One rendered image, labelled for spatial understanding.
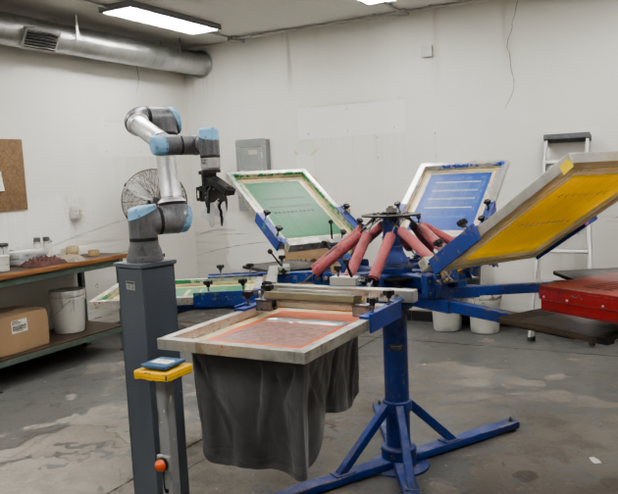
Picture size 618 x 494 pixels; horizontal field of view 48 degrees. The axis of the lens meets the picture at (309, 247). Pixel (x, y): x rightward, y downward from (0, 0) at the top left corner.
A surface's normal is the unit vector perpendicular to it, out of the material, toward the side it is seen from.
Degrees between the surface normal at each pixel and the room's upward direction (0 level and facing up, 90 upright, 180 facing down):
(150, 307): 90
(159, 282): 90
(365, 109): 90
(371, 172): 90
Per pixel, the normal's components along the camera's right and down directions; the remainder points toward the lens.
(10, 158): 0.88, 0.01
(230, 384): -0.42, 0.15
